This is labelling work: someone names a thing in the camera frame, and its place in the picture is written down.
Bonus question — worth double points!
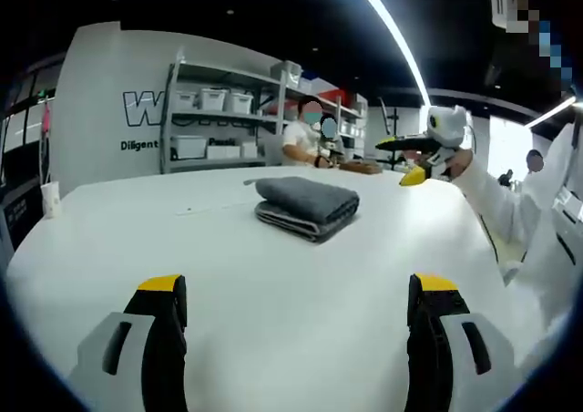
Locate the grey towel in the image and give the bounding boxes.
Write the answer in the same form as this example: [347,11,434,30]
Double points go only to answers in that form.
[243,176,361,244]

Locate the brown flat object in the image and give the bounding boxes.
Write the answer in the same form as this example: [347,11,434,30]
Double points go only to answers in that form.
[339,158,384,175]

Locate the person's right hand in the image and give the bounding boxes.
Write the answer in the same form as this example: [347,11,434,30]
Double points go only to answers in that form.
[444,149,473,179]

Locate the short ceiling light strip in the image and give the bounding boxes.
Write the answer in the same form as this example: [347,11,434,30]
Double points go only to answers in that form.
[527,95,578,129]

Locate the long ceiling light strip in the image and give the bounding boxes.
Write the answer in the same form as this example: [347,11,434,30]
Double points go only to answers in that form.
[344,0,432,108]

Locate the white chest-worn device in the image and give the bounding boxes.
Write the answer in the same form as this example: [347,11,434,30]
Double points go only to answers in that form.
[550,186,583,224]

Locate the grey metal shelving unit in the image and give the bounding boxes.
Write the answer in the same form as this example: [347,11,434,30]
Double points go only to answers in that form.
[159,46,371,175]

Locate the person's torso in white clothing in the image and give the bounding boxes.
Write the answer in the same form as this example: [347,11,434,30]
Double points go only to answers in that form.
[498,110,583,367]

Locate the white paper cup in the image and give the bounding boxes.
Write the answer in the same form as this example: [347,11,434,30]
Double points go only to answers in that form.
[40,180,63,220]

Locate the dark cabinet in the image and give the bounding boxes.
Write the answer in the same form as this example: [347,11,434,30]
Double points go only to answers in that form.
[0,177,45,267]

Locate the group of white storage bins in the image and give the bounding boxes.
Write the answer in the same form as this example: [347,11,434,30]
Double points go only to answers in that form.
[171,60,368,160]

